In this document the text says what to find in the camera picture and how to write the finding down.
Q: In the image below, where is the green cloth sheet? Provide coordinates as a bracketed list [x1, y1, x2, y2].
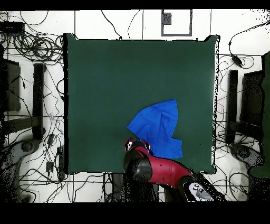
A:
[248, 50, 270, 178]

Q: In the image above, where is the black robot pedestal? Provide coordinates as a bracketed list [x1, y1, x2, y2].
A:
[110, 172, 167, 203]

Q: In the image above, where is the blue shirt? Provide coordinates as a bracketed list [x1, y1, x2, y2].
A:
[126, 99, 184, 160]

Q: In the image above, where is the grey square floor frame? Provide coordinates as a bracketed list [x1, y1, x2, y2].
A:
[161, 9, 193, 37]

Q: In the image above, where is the black power adapter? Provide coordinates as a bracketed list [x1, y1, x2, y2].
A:
[230, 53, 244, 68]

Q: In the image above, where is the black stand bar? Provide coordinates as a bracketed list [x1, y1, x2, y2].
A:
[32, 63, 46, 141]
[225, 69, 238, 144]

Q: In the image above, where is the narrow black power strip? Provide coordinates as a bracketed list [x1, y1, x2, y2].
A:
[56, 145, 65, 180]

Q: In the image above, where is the black adapter cable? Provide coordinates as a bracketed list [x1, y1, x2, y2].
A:
[228, 20, 270, 56]

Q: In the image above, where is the coil of black cables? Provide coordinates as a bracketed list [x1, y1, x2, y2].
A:
[12, 31, 64, 64]

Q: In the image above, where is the flat black device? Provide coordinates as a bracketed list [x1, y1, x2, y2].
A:
[0, 21, 26, 34]

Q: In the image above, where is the dark green table cloth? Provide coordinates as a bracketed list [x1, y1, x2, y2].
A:
[62, 32, 221, 175]

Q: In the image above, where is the black box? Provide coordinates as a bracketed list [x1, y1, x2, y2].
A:
[0, 58, 21, 113]
[239, 70, 264, 127]

